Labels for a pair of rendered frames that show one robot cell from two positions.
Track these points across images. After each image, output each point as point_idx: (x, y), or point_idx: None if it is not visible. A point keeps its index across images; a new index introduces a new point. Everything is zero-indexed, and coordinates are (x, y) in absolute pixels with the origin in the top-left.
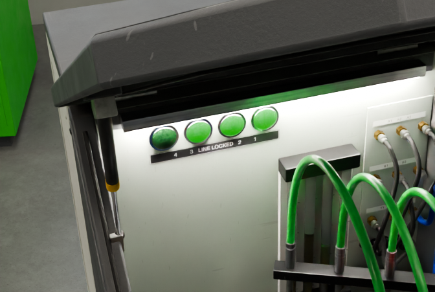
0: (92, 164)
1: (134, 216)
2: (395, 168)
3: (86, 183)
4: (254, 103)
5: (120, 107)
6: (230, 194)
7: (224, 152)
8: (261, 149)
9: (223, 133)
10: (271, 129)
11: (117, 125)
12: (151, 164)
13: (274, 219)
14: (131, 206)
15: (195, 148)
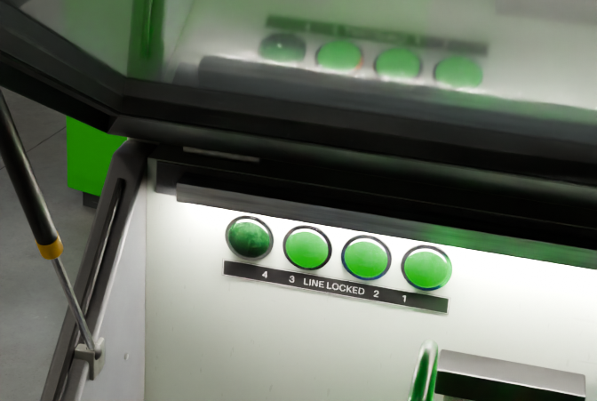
0: (105, 229)
1: (186, 352)
2: None
3: (84, 255)
4: (399, 228)
5: (190, 163)
6: (346, 379)
7: (347, 301)
8: (412, 322)
9: (347, 267)
10: (436, 292)
11: None
12: (223, 275)
13: None
14: (183, 332)
15: (299, 276)
